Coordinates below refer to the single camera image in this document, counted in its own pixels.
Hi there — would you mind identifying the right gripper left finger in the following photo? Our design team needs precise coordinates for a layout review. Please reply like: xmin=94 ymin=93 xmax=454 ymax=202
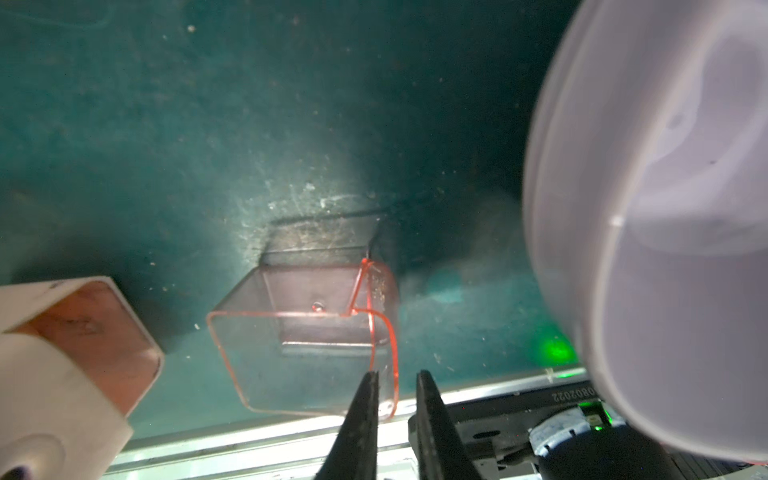
xmin=315 ymin=372 xmax=379 ymax=480

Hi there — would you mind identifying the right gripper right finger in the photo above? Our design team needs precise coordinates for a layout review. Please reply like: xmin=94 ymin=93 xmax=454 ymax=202
xmin=415 ymin=370 xmax=482 ymax=480

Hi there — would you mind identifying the clear dark red tray front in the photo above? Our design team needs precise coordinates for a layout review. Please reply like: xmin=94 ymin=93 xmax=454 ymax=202
xmin=206 ymin=211 xmax=400 ymax=419

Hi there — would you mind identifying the pink sharpener front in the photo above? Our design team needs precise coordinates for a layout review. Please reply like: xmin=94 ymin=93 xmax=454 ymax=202
xmin=1 ymin=276 xmax=164 ymax=479

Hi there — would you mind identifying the purple bowl right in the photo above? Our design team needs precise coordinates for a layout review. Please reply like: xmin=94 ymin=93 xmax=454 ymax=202
xmin=523 ymin=1 xmax=767 ymax=464

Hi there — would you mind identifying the dark green table mat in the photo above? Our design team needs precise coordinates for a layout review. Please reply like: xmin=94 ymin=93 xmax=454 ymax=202
xmin=1 ymin=1 xmax=578 ymax=439

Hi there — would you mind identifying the aluminium front rail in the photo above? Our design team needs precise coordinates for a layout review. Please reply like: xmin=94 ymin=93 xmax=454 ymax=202
xmin=101 ymin=365 xmax=768 ymax=480

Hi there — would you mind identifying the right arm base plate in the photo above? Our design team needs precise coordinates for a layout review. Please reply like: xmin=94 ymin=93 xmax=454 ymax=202
xmin=408 ymin=381 xmax=598 ymax=479

